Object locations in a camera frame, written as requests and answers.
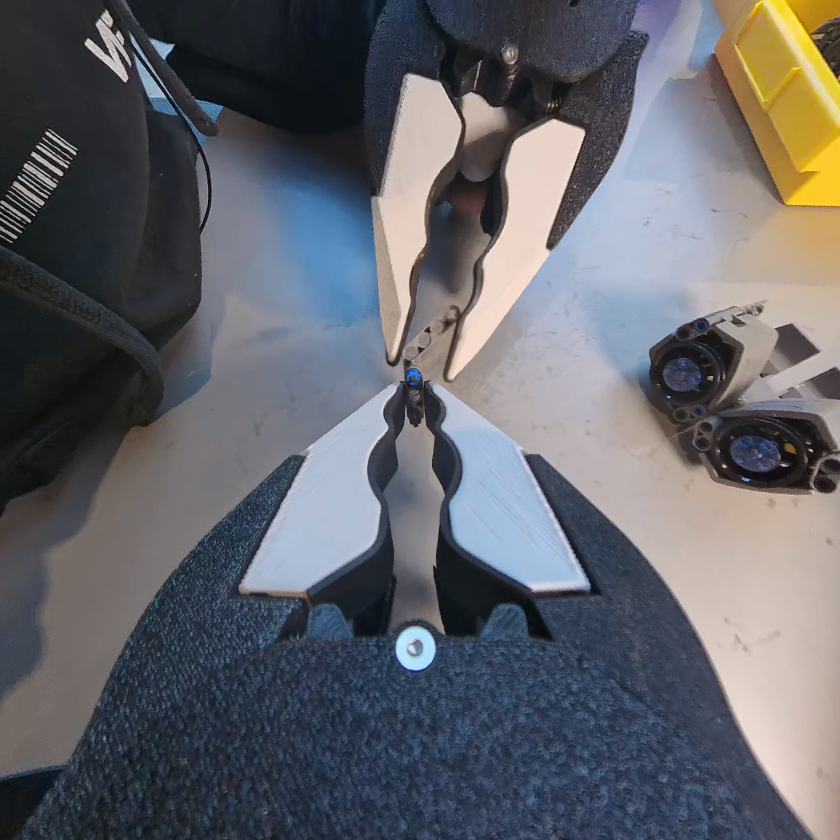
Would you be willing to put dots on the grey desk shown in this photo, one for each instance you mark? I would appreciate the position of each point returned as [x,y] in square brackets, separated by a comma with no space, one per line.
[624,296]

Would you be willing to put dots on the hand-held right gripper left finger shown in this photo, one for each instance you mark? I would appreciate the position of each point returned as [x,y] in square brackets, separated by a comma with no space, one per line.
[323,525]

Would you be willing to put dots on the person's left forearm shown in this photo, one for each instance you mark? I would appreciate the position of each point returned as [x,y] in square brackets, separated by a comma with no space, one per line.
[276,53]

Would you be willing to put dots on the grey toy robot head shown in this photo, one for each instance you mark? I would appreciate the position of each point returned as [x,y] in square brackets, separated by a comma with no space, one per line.
[735,394]

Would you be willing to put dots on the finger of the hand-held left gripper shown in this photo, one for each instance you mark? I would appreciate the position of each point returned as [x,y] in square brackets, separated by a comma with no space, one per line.
[410,170]
[532,212]

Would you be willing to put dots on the black pin connector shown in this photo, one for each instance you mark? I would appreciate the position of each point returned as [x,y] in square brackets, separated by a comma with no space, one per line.
[413,400]

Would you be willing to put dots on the yellow storage bin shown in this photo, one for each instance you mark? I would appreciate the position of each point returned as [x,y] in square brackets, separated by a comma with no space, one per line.
[781,100]

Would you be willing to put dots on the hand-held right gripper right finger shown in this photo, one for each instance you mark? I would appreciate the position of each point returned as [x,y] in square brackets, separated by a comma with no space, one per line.
[513,525]

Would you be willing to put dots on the grey bent building beam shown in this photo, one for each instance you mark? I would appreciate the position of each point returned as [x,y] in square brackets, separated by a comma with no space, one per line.
[430,333]

